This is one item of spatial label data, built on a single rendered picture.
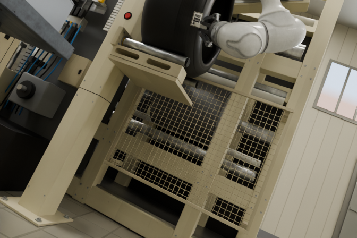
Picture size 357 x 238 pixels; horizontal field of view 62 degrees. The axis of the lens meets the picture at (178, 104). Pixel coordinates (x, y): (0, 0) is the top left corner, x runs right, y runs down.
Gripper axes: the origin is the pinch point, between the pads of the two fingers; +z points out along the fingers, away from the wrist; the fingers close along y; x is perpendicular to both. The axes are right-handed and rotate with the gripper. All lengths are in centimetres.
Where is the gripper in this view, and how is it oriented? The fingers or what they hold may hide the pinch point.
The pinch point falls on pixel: (200, 25)
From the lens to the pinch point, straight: 127.9
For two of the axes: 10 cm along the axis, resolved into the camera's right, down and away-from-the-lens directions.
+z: -3.0, -3.7, 8.8
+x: 9.2, 1.2, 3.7
